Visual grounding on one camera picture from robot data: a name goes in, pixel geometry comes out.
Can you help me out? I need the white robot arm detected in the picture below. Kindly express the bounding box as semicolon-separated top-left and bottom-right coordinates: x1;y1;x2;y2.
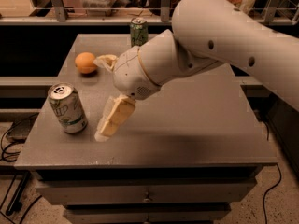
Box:
94;0;299;142

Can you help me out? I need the black cables left floor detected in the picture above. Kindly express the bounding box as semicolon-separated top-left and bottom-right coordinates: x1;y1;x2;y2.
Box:
0;113;43;224

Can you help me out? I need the white green 7up can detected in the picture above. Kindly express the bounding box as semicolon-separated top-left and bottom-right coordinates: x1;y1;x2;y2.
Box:
48;82;88;133

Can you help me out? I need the green soda can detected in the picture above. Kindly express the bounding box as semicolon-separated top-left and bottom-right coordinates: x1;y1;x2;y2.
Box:
130;17;148;47

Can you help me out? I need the upper drawer with knob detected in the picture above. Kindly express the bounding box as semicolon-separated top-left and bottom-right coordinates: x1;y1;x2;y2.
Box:
36;178;256;206

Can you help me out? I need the black cable right floor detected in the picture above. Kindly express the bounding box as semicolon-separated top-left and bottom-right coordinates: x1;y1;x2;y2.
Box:
262;163;283;224

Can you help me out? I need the clear plastic container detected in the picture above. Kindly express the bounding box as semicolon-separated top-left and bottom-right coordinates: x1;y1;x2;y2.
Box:
80;0;116;17

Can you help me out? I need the lower drawer with knob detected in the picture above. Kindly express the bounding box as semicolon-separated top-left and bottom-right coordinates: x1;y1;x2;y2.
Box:
64;203;231;224

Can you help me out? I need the metal railing shelf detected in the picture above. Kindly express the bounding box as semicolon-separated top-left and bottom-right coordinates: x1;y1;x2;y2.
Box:
0;0;299;26

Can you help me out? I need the drawer with knob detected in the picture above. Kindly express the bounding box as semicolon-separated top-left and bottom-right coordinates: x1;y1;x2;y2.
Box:
64;203;231;224
36;178;256;206

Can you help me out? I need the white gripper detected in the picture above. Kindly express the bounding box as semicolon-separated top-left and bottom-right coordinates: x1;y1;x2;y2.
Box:
93;46;161;142

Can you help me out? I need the grey power adapter box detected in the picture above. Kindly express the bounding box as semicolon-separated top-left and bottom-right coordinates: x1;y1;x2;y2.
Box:
6;119;34;142

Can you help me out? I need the orange fruit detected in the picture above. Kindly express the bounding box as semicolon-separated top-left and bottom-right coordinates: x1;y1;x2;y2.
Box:
75;52;97;74

